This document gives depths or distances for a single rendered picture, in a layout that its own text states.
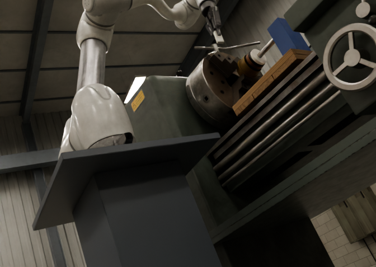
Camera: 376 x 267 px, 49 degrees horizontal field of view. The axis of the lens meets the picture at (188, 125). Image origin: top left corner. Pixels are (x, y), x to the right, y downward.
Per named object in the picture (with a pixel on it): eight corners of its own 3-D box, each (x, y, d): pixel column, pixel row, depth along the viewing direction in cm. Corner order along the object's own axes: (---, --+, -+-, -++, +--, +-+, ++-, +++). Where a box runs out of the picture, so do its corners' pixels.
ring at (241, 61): (229, 63, 161) (243, 47, 155) (245, 64, 167) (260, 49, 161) (239, 82, 157) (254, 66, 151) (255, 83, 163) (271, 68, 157)
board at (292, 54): (236, 116, 141) (231, 106, 142) (301, 114, 163) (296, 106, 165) (296, 58, 121) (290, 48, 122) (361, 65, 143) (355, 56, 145)
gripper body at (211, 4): (217, -1, 193) (222, 13, 189) (212, 13, 200) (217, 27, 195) (202, -2, 191) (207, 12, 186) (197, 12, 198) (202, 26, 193)
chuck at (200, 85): (200, 121, 155) (182, 59, 171) (262, 131, 172) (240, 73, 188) (212, 107, 149) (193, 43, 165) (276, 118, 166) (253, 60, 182)
